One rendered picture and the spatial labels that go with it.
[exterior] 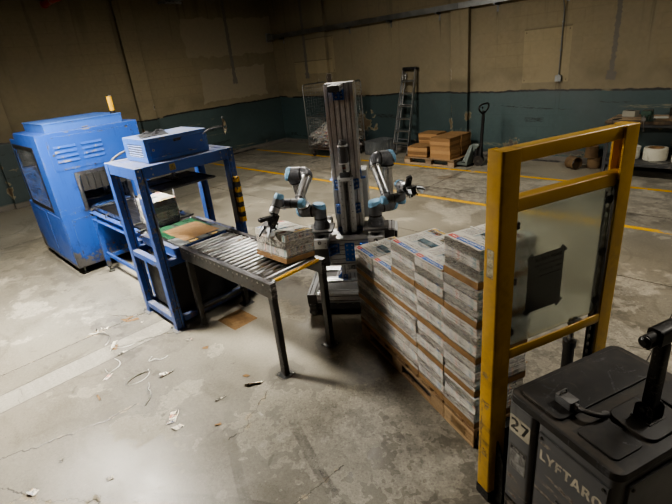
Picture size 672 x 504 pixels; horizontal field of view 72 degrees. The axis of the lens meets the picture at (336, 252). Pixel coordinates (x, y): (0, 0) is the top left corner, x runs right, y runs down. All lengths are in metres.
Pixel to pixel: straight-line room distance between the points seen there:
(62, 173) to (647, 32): 8.58
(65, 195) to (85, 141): 0.69
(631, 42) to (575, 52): 0.83
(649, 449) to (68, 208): 5.96
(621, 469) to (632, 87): 7.77
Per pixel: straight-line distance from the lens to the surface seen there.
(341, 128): 4.09
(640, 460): 2.13
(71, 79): 11.79
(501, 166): 1.84
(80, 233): 6.51
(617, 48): 9.31
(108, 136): 6.50
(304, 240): 3.53
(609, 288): 2.59
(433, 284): 2.77
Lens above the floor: 2.23
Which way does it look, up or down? 23 degrees down
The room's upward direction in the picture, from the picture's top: 6 degrees counter-clockwise
